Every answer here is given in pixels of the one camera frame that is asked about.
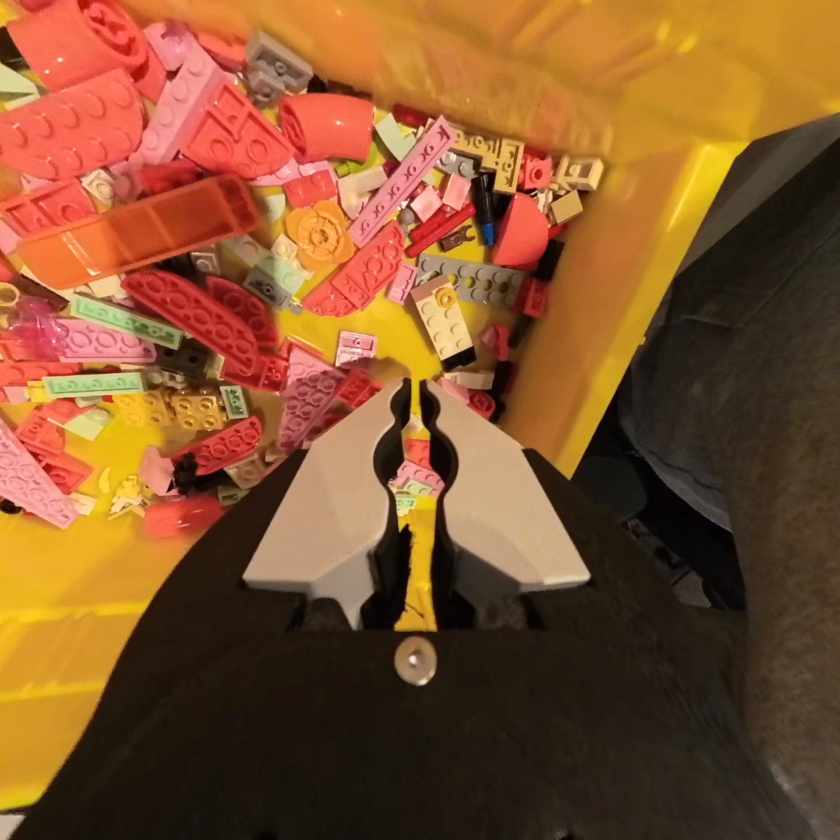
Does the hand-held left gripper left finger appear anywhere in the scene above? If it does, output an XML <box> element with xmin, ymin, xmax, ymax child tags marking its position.
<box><xmin>243</xmin><ymin>377</ymin><xmax>414</xmax><ymax>631</ymax></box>

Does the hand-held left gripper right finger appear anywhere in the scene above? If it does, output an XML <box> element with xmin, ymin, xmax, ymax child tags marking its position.
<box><xmin>420</xmin><ymin>377</ymin><xmax>592</xmax><ymax>627</ymax></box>

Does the yellow brick storage bin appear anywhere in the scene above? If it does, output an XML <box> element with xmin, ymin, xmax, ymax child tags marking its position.
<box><xmin>0</xmin><ymin>0</ymin><xmax>840</xmax><ymax>818</ymax></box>

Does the pile of colourful toy bricks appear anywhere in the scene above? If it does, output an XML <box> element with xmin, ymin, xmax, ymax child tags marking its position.
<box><xmin>0</xmin><ymin>0</ymin><xmax>605</xmax><ymax>546</ymax></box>

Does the person's grey hoodie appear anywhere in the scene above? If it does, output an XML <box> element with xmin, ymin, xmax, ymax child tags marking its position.
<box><xmin>722</xmin><ymin>420</ymin><xmax>840</xmax><ymax>840</ymax></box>

